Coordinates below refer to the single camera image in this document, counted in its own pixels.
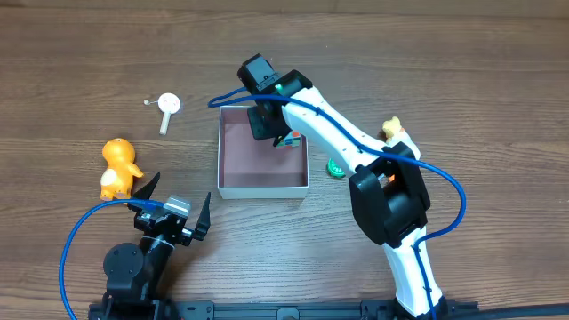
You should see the white duck plush toy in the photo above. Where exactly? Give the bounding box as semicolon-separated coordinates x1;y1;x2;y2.
382;116;421;160

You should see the green round plastic toy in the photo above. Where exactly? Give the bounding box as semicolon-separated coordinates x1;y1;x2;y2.
326;158;346;179

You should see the white box pink interior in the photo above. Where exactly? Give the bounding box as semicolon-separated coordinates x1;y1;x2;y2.
217;106;309;200

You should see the left blue cable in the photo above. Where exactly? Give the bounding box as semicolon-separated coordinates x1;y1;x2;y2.
59;198;165;320

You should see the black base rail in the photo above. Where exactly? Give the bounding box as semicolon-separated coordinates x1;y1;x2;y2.
88;300;568;320

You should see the multicolour puzzle cube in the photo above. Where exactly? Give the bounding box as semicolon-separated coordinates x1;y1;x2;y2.
276;131;301;148

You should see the orange dinosaur toy figure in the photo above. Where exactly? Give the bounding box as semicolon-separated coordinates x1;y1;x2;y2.
100;138;144;201

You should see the right blue cable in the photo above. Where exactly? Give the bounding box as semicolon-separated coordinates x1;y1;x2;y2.
207;85;468;320

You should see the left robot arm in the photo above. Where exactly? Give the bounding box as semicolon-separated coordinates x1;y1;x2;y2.
103;175;211;301

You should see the blue cable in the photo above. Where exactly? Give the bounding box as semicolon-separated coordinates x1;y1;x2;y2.
207;85;468;320
59;198;165;320

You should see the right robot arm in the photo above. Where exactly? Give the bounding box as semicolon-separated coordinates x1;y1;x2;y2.
237;54;448;319

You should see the white wooden rattle drum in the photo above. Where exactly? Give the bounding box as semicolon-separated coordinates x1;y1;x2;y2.
143;92;181;135

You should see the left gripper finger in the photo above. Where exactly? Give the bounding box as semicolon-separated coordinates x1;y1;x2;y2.
192;193;212;241
127;172;160;211

